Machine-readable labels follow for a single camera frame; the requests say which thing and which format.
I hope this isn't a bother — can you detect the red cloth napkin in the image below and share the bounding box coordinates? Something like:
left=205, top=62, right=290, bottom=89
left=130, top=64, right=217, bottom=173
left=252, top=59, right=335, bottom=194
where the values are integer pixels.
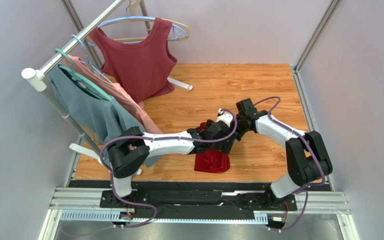
left=193, top=121, right=231, bottom=174

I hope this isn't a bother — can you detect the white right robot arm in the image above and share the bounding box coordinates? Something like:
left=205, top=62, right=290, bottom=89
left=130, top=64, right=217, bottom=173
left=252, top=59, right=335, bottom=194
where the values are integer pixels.
left=236, top=98, right=333, bottom=200

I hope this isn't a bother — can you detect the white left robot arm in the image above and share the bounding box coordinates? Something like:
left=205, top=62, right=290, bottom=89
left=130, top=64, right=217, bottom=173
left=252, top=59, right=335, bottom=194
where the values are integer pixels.
left=100, top=109, right=238, bottom=198

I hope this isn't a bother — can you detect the pink hanging shirt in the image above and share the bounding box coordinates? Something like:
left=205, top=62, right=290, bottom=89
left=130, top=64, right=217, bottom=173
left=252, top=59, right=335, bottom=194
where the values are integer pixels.
left=68, top=55, right=163, bottom=134

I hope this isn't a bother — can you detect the maroon tank top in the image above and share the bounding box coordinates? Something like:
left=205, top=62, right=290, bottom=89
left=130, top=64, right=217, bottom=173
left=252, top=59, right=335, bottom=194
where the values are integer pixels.
left=89, top=29, right=178, bottom=102

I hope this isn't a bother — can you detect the light blue clothes hanger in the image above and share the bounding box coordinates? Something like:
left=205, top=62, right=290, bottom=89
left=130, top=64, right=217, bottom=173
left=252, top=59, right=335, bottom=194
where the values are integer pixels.
left=86, top=16, right=191, bottom=48

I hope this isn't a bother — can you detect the grey-blue hanging shirt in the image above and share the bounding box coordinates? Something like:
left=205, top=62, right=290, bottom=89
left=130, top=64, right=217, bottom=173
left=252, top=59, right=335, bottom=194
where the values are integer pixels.
left=48, top=64, right=161, bottom=169

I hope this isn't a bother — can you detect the teal clothes hanger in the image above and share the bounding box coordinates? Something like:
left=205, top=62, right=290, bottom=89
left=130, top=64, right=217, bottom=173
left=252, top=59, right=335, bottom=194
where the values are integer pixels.
left=54, top=48, right=113, bottom=101

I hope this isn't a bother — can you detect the wooden clothes hanger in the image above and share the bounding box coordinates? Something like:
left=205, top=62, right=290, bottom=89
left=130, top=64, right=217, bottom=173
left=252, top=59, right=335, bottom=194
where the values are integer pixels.
left=115, top=0, right=191, bottom=45

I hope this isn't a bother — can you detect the white clothes rack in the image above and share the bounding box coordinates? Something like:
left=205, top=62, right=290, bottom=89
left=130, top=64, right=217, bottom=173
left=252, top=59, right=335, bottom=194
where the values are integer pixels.
left=20, top=0, right=194, bottom=177

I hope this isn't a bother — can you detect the blue wire clothes hanger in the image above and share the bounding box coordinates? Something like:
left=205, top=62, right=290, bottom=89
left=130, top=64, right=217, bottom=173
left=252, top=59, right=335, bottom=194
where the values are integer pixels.
left=71, top=34, right=113, bottom=84

